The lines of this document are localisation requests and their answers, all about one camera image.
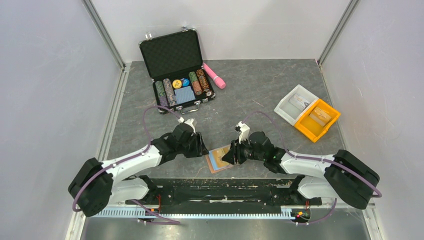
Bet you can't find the grey poker chip row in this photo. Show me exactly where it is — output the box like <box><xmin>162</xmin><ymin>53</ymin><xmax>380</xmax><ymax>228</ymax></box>
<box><xmin>162</xmin><ymin>78</ymin><xmax>177</xmax><ymax>107</ymax></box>

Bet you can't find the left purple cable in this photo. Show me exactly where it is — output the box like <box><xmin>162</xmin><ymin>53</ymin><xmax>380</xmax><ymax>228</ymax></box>
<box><xmin>72</xmin><ymin>105</ymin><xmax>185</xmax><ymax>213</ymax></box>

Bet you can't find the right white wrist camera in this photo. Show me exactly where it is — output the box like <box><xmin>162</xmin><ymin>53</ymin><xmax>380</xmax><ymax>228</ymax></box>
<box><xmin>234</xmin><ymin>121</ymin><xmax>250</xmax><ymax>143</ymax></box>

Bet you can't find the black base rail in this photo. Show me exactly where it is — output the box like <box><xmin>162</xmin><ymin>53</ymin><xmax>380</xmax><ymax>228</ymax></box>
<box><xmin>138</xmin><ymin>177</ymin><xmax>322</xmax><ymax>214</ymax></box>

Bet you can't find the orange black chip row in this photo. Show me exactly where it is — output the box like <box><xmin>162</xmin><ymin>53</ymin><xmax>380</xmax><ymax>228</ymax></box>
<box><xmin>195</xmin><ymin>69</ymin><xmax>213</xmax><ymax>97</ymax></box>

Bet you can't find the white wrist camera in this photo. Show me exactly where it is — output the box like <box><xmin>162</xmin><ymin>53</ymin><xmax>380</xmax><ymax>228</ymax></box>
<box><xmin>177</xmin><ymin>117</ymin><xmax>197</xmax><ymax>133</ymax></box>
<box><xmin>234</xmin><ymin>121</ymin><xmax>250</xmax><ymax>143</ymax></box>

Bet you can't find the blue playing card deck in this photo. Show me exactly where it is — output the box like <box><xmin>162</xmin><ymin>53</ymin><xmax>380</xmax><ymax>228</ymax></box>
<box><xmin>174</xmin><ymin>86</ymin><xmax>196</xmax><ymax>105</ymax></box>

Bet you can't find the green poker chip row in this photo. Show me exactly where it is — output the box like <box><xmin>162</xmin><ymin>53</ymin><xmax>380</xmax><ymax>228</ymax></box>
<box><xmin>155</xmin><ymin>80</ymin><xmax>169</xmax><ymax>107</ymax></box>

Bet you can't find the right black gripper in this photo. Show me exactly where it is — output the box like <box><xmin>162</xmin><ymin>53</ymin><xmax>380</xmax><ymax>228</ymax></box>
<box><xmin>221</xmin><ymin>136</ymin><xmax>266</xmax><ymax>165</ymax></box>

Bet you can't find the black poker chip case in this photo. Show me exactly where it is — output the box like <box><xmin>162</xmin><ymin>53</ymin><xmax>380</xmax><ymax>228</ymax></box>
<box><xmin>138</xmin><ymin>27</ymin><xmax>216</xmax><ymax>114</ymax></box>

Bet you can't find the brown leather card holder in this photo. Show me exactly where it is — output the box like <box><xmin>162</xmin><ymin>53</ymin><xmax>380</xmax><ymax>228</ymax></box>
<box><xmin>205</xmin><ymin>145</ymin><xmax>234</xmax><ymax>174</ymax></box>

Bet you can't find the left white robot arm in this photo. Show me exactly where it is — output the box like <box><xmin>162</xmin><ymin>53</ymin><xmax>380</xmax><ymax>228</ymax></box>
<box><xmin>68</xmin><ymin>132</ymin><xmax>209</xmax><ymax>217</ymax></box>

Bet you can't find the blue dealer chip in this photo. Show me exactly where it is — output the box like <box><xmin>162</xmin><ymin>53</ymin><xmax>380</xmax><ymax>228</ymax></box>
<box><xmin>181</xmin><ymin>78</ymin><xmax>191</xmax><ymax>88</ymax></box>

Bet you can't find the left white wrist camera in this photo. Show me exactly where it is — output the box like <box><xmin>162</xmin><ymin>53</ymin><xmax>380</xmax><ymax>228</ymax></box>
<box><xmin>177</xmin><ymin>117</ymin><xmax>197</xmax><ymax>133</ymax></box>

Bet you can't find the yellow plastic bin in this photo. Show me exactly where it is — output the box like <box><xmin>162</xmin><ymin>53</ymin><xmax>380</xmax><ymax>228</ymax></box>
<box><xmin>294</xmin><ymin>98</ymin><xmax>341</xmax><ymax>143</ymax></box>

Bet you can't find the white plastic bin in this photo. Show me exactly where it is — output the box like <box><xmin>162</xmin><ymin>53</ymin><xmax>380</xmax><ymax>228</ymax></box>
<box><xmin>273</xmin><ymin>84</ymin><xmax>319</xmax><ymax>126</ymax></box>

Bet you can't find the red green chip row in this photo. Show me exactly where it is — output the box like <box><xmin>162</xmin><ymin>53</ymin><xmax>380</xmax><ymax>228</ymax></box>
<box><xmin>188</xmin><ymin>71</ymin><xmax>203</xmax><ymax>96</ymax></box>

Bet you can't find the pink cylindrical flashlight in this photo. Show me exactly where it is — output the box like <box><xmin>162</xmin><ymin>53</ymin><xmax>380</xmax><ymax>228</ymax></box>
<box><xmin>202</xmin><ymin>62</ymin><xmax>226</xmax><ymax>89</ymax></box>

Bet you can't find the gold credit card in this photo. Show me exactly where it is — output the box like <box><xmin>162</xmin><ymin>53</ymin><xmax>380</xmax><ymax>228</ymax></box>
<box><xmin>210</xmin><ymin>145</ymin><xmax>230</xmax><ymax>169</ymax></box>

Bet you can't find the card in yellow bin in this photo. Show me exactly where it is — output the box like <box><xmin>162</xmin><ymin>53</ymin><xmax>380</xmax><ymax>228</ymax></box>
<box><xmin>309</xmin><ymin>107</ymin><xmax>332</xmax><ymax>127</ymax></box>

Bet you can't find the yellow dealer chip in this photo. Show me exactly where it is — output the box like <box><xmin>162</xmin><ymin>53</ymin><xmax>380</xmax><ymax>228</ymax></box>
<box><xmin>172</xmin><ymin>79</ymin><xmax>183</xmax><ymax>89</ymax></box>

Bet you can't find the card in white bin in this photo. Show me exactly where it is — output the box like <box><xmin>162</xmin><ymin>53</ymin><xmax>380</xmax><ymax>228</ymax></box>
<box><xmin>289</xmin><ymin>93</ymin><xmax>310</xmax><ymax>112</ymax></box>

